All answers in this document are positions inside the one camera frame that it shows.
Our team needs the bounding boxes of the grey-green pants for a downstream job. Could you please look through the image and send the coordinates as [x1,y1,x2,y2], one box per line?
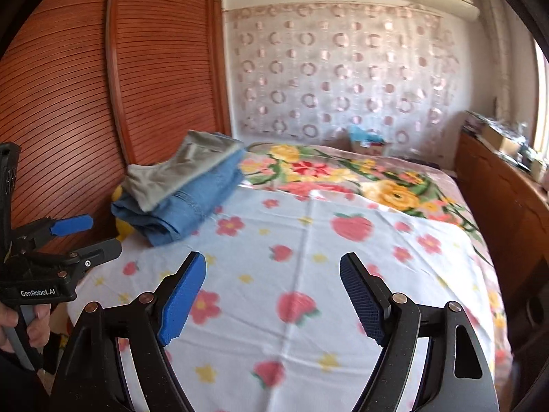
[121,130,244,212]

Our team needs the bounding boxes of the person's left hand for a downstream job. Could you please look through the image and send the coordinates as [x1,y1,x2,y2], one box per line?
[0,299,52,355]

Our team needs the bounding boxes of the yellow toy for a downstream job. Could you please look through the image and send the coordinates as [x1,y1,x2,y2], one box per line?
[112,185,135,242]

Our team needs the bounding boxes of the folded blue jeans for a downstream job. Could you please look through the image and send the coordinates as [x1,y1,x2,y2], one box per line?
[111,151,245,247]

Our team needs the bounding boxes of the wooden louvered wardrobe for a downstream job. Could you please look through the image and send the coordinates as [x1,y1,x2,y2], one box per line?
[1,0,231,252]

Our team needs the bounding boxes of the wooden side cabinet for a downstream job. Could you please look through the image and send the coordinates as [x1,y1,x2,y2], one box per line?
[454,132,548,351]

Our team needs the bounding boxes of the white floral bed sheet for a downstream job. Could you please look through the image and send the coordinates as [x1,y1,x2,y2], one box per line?
[68,188,495,411]

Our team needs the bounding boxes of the pink floral blanket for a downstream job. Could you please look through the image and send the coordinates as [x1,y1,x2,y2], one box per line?
[241,142,513,394]

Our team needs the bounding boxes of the cardboard box on cabinet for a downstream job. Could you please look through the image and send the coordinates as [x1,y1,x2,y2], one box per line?
[480,125,520,156]

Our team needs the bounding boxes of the cardboard box with blue bag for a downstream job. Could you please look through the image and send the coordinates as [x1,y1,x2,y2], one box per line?
[348,125,392,156]

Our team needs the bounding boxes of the sheer circle-pattern curtain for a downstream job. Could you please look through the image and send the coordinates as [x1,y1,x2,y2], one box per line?
[225,3,460,155]

